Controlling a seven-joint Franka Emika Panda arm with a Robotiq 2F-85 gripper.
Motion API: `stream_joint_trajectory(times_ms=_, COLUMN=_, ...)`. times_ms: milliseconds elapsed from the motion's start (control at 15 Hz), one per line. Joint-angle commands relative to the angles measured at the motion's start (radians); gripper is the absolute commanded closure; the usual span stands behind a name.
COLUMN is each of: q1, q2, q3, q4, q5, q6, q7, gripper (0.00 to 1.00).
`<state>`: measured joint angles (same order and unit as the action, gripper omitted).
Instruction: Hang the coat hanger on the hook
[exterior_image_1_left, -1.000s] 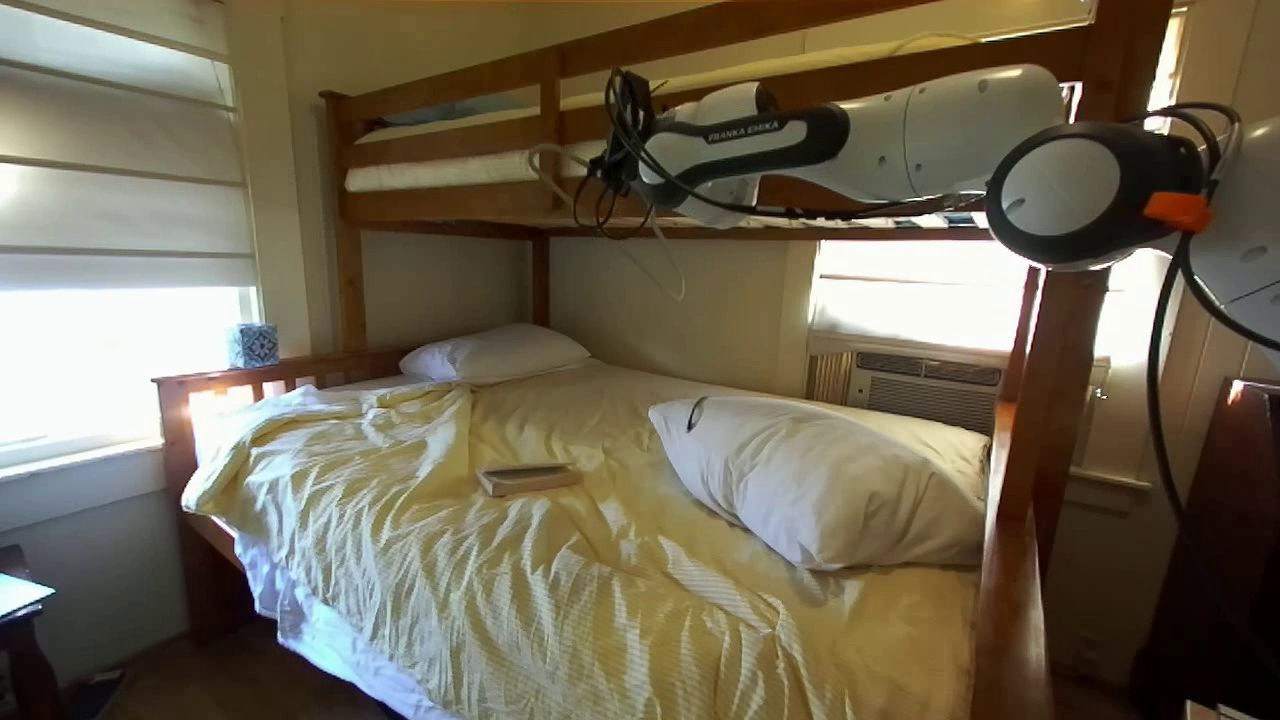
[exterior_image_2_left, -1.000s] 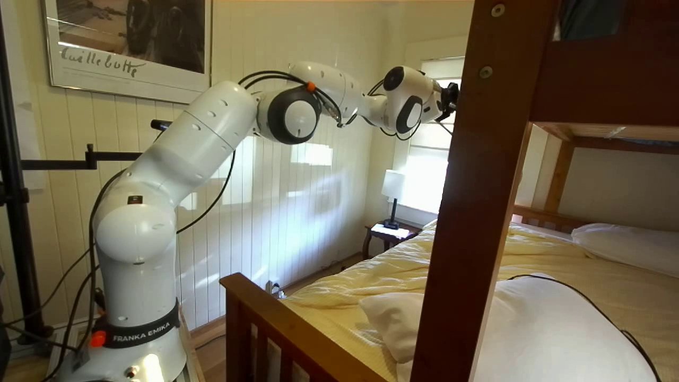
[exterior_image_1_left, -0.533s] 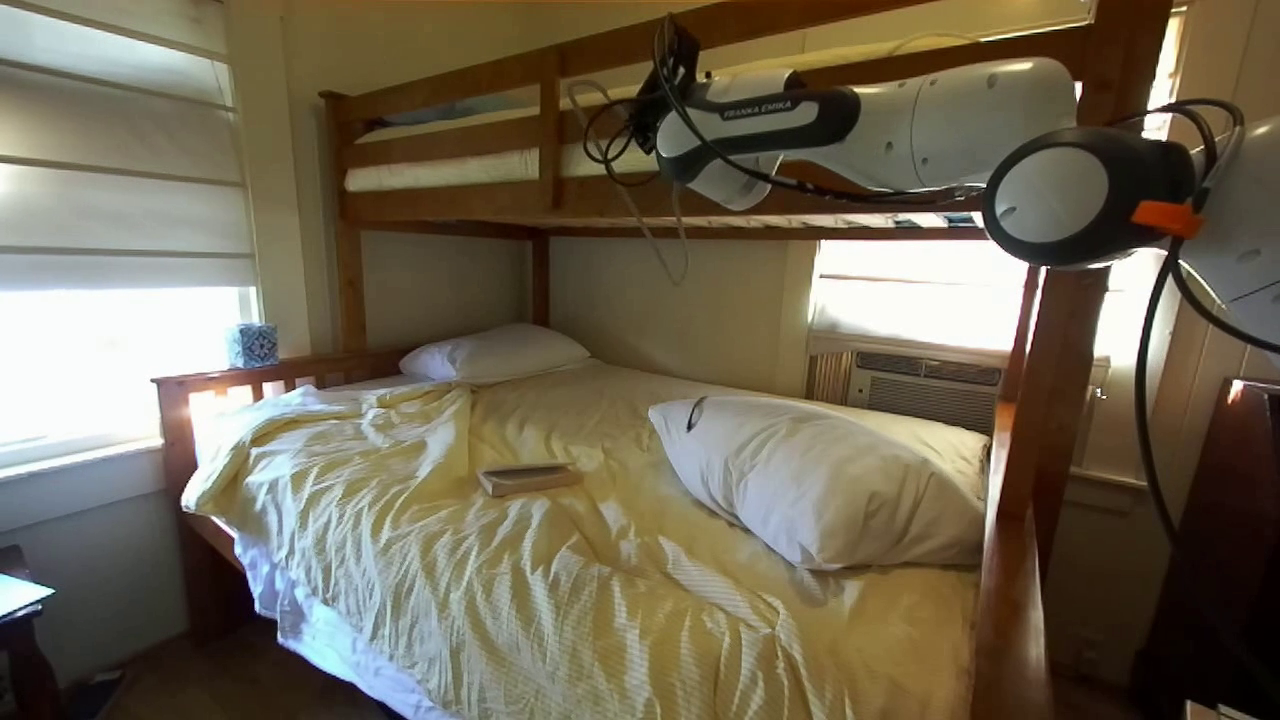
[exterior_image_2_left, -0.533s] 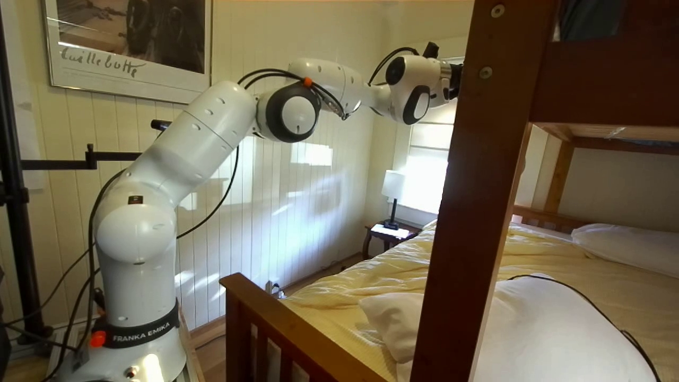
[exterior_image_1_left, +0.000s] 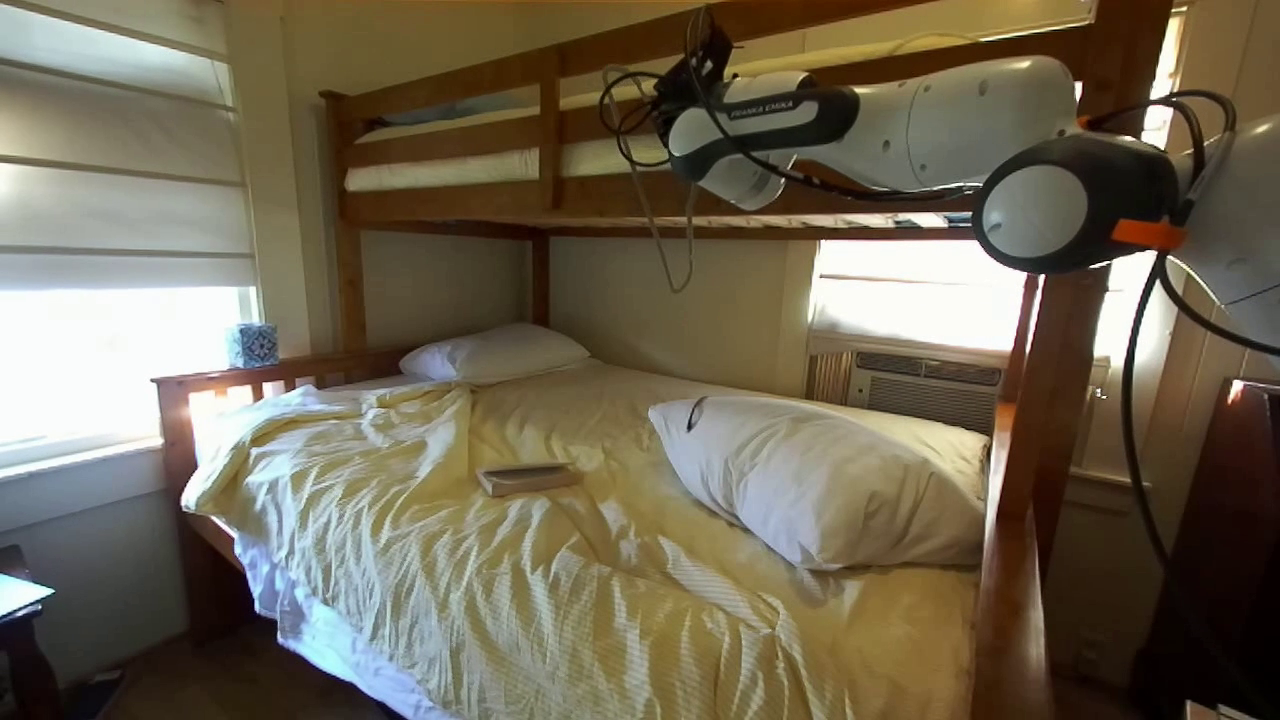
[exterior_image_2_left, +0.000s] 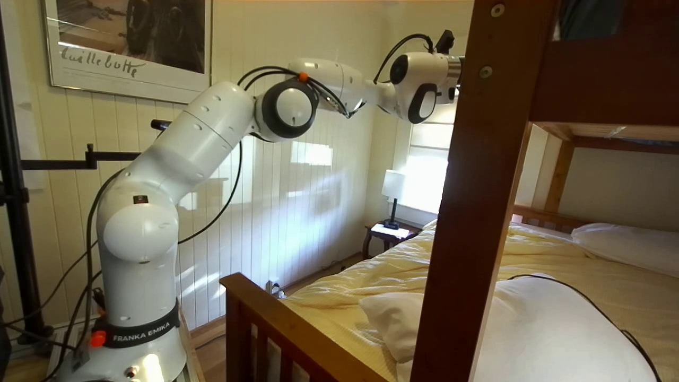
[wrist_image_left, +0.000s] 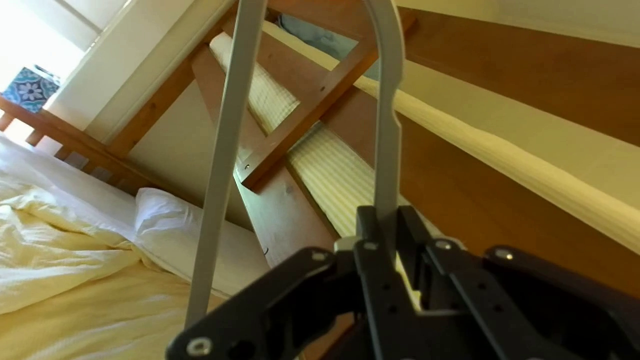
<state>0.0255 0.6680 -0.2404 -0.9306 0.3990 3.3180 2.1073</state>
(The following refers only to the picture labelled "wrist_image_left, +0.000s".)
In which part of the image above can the blue bedding cloth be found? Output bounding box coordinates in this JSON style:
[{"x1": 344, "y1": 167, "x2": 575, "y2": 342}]
[{"x1": 277, "y1": 14, "x2": 383, "y2": 84}]

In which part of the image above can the white plastic coat hanger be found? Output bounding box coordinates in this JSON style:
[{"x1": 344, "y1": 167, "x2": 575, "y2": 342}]
[{"x1": 182, "y1": 0, "x2": 408, "y2": 330}]

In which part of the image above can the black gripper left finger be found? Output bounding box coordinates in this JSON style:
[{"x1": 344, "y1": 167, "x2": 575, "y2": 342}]
[{"x1": 166, "y1": 206, "x2": 401, "y2": 360}]

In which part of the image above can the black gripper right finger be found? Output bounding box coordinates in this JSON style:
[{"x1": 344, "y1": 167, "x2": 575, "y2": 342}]
[{"x1": 392, "y1": 206, "x2": 640, "y2": 360}]

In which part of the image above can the large white pillow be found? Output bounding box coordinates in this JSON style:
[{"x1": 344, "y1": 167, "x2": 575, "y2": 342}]
[{"x1": 132, "y1": 186, "x2": 270, "y2": 296}]

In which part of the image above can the pale yellow duvet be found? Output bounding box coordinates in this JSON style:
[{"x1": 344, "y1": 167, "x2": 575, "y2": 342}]
[{"x1": 0, "y1": 133, "x2": 229, "y2": 360}]

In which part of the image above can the blue patterned tissue box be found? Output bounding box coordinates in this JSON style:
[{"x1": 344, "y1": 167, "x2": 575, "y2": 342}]
[{"x1": 2, "y1": 64, "x2": 61, "y2": 114}]

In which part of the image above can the orange wooden bunk bed frame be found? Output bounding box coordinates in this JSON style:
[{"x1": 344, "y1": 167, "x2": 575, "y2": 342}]
[{"x1": 0, "y1": 0, "x2": 640, "y2": 303}]

